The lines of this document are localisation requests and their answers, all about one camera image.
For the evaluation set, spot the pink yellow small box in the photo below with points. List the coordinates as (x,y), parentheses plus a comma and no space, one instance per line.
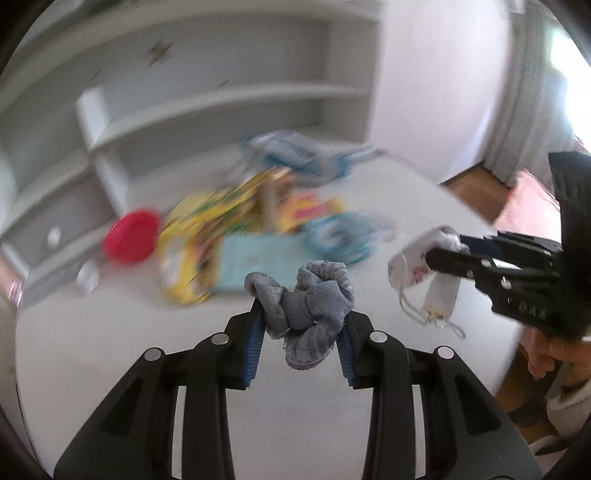
(302,207)

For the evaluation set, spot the red plastic bowl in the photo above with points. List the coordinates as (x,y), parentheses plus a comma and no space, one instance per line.
(132,239)

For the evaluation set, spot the blue white snack bag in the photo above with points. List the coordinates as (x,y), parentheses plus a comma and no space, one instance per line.
(313,163)

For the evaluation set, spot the grey patterned sock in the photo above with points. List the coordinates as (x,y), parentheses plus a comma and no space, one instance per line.
(308,318)

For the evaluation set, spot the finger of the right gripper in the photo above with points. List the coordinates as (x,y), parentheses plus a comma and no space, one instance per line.
(472,265)
(494,246)

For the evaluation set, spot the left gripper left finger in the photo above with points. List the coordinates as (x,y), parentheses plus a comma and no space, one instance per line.
(130,434)

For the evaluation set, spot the light blue paper box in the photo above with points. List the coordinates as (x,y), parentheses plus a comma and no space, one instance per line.
(239,254)

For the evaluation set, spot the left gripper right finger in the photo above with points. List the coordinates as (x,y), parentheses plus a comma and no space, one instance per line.
(467,434)

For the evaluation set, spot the grey drawer with white knob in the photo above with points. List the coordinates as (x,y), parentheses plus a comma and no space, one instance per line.
(58,220)

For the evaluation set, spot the person's right hand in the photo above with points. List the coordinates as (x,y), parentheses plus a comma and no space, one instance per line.
(544,353)

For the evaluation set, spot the yellow snack bag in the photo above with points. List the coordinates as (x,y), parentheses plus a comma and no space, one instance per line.
(189,247)

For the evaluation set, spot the blue white face mask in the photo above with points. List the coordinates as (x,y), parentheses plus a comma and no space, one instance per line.
(350,237)

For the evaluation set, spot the grey white desk hutch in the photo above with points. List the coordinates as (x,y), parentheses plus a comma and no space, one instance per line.
(154,96)

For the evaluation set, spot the white patterned face mask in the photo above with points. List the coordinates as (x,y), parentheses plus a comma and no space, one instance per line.
(409,268)

